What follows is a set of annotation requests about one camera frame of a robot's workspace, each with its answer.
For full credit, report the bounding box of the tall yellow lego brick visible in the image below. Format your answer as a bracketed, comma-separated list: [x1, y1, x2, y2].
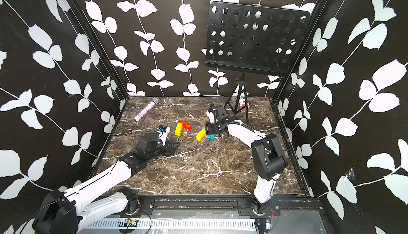
[175, 122, 184, 136]

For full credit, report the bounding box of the long red lego brick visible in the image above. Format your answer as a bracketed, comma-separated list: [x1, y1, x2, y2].
[178, 121, 192, 130]

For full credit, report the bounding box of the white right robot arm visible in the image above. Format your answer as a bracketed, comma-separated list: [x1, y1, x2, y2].
[206, 119, 288, 215]

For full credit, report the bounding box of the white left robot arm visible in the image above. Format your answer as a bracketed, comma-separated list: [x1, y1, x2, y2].
[32, 126, 180, 234]

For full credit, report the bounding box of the pink object behind stand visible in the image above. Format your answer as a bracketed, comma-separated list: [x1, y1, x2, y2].
[240, 104, 250, 109]

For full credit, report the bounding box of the purple rhinestone microphone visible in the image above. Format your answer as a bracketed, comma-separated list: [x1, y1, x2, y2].
[133, 97, 160, 122]

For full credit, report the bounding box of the black perforated music stand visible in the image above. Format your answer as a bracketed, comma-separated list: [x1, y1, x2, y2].
[204, 1, 311, 123]

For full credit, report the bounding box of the white perforated strip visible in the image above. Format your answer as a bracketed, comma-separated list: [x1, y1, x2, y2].
[85, 218, 256, 231]

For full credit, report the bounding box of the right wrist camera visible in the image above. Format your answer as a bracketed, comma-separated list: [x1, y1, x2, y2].
[206, 102, 230, 124]

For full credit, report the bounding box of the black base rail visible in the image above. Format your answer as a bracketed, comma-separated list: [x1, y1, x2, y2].
[138, 194, 324, 218]

